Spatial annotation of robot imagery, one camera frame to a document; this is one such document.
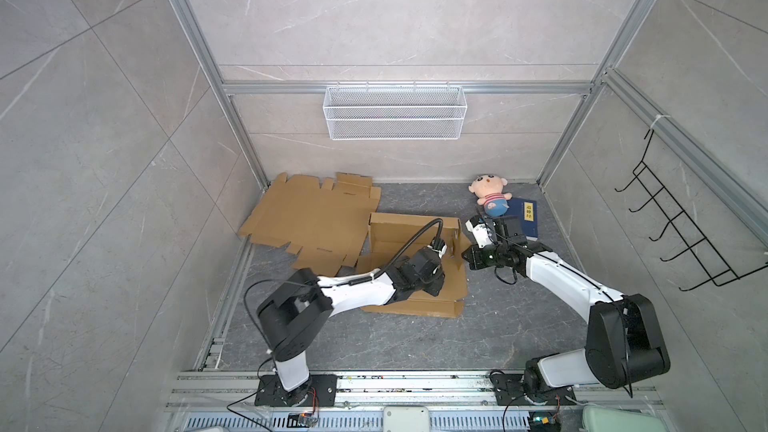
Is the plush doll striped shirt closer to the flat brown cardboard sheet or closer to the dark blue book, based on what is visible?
the dark blue book

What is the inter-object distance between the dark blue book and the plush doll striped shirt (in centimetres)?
2

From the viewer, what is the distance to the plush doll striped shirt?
3.55ft

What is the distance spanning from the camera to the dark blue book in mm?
1065

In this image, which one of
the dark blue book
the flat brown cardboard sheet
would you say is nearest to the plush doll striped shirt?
the dark blue book

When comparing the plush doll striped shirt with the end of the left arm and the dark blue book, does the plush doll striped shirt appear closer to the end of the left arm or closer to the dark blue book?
the dark blue book
